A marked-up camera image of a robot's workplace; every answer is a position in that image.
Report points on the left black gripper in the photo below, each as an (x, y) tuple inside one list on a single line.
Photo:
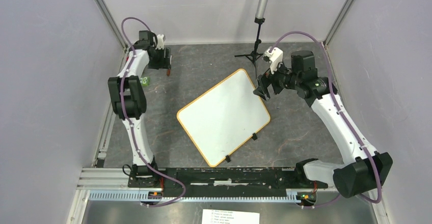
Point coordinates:
[(165, 63)]

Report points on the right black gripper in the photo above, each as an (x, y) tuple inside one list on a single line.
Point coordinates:
[(264, 81)]

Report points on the yellow framed whiteboard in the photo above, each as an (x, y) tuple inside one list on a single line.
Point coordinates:
[(225, 117)]

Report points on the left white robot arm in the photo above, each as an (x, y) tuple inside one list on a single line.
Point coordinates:
[(129, 103)]

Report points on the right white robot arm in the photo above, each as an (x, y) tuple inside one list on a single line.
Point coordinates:
[(364, 168)]

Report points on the green toy block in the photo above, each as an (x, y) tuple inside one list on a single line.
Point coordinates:
[(145, 81)]

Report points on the black tripod stand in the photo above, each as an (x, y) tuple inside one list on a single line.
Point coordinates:
[(254, 55)]

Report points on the white paper sheet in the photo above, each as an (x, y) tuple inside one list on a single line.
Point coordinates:
[(229, 217)]

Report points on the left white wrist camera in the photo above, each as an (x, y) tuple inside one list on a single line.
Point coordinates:
[(160, 41)]

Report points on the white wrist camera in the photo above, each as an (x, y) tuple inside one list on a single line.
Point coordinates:
[(274, 56), (160, 41)]

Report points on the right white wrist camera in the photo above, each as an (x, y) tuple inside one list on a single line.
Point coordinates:
[(274, 56)]

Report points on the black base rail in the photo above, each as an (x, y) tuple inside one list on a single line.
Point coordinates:
[(231, 182)]

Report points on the slotted cable duct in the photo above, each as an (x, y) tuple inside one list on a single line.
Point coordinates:
[(145, 196)]

